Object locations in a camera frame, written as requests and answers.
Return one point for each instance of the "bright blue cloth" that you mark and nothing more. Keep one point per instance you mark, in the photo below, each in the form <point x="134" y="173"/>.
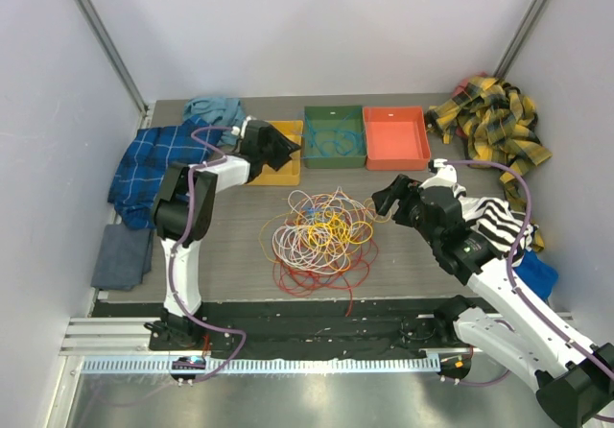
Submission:
<point x="537" y="275"/>

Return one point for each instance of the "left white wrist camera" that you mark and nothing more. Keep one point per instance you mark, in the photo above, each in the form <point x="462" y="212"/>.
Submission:
<point x="235" y="132"/>

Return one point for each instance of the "yellow plastic bin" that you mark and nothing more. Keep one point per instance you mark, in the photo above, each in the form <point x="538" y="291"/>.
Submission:
<point x="289" y="174"/>

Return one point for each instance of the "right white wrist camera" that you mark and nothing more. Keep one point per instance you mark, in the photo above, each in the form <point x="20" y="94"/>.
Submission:
<point x="444" y="174"/>

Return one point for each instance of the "aluminium frame post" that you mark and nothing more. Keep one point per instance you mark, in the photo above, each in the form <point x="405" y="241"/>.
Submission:
<point x="520" y="37"/>
<point x="100" y="32"/>

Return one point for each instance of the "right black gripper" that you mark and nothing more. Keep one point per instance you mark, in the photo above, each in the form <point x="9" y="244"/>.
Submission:
<point x="401" y="188"/>

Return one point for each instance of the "green plastic bin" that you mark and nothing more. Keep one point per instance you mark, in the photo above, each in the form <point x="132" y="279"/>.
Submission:
<point x="334" y="137"/>

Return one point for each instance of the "pink cloth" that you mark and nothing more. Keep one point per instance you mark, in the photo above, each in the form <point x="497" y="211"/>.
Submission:
<point x="463" y="83"/>

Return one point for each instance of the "right aluminium frame post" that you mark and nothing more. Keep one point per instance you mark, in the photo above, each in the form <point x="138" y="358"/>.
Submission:
<point x="520" y="37"/>

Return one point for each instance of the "grey folded cloth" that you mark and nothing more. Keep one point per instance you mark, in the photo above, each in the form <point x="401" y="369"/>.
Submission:
<point x="124" y="257"/>

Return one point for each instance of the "black white striped cloth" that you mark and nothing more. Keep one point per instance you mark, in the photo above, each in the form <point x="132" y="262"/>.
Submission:
<point x="493" y="218"/>

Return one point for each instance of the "blue plaid cloth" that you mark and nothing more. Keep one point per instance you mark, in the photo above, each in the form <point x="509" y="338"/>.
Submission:
<point x="141" y="169"/>

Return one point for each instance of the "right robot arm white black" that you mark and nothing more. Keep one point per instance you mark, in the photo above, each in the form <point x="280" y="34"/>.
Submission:
<point x="571" y="376"/>

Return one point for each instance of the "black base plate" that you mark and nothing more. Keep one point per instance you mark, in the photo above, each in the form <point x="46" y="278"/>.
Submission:
<point x="310" y="330"/>

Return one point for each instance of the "light blue cloth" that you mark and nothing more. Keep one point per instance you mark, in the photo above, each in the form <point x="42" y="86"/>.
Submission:
<point x="221" y="113"/>

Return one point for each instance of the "left aluminium frame post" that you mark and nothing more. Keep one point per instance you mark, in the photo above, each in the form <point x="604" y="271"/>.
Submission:
<point x="100" y="32"/>

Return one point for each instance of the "red plastic bin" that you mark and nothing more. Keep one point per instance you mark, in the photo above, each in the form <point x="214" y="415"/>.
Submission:
<point x="396" y="139"/>

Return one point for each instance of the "slotted cable duct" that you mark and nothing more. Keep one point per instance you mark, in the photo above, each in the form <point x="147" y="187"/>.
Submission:
<point x="172" y="364"/>

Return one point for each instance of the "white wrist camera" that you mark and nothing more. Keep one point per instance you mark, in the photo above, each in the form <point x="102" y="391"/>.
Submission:
<point x="235" y="132"/>
<point x="444" y="174"/>

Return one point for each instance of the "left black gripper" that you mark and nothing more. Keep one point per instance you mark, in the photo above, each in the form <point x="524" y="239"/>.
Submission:
<point x="284" y="148"/>

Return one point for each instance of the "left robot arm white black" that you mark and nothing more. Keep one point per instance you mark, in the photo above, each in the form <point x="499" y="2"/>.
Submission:
<point x="183" y="208"/>

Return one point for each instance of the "yellow plaid shirt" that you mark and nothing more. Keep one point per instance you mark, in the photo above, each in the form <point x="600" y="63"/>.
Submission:
<point x="497" y="123"/>

